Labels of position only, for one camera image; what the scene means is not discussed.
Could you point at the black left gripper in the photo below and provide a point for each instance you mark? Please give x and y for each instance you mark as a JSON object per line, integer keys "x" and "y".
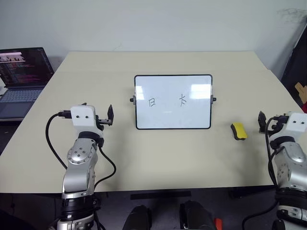
{"x": 103, "y": 121}

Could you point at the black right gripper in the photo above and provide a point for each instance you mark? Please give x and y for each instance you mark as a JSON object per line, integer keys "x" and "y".
{"x": 272, "y": 129}

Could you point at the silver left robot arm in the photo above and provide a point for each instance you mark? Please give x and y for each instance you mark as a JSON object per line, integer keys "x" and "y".
{"x": 79, "y": 155}

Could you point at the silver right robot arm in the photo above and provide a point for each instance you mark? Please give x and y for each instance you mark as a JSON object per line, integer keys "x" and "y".
{"x": 291, "y": 158}

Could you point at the yellow and black eraser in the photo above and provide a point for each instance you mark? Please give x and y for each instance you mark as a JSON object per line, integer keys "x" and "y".
{"x": 239, "y": 130}

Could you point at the small red object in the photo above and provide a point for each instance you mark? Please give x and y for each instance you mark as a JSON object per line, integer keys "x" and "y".
{"x": 305, "y": 107}

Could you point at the brown cardboard piece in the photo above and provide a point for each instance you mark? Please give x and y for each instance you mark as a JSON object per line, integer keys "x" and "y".
{"x": 301, "y": 89}

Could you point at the dark leaning panel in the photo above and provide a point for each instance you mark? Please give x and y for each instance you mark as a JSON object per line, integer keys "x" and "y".
{"x": 293, "y": 62}

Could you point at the black framed desktop whiteboard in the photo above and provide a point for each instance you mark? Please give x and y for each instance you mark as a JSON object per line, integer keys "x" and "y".
{"x": 172, "y": 100}

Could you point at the open grey laptop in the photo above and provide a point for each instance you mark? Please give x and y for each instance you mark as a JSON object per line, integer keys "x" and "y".
{"x": 21, "y": 72}

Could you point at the small orange object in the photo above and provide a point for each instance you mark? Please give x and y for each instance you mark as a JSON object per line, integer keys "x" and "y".
{"x": 218, "y": 224}

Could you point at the dark rounded shape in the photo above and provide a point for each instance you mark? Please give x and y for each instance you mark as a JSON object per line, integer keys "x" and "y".
{"x": 137, "y": 218}
{"x": 195, "y": 215}

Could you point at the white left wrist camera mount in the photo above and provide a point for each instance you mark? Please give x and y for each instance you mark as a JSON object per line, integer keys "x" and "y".
{"x": 82, "y": 117}

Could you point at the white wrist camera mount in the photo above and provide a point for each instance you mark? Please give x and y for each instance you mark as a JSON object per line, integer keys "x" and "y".
{"x": 297, "y": 122}
{"x": 82, "y": 117}

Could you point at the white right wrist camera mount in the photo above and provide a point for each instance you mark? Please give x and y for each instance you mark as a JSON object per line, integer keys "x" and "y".
{"x": 297, "y": 122}

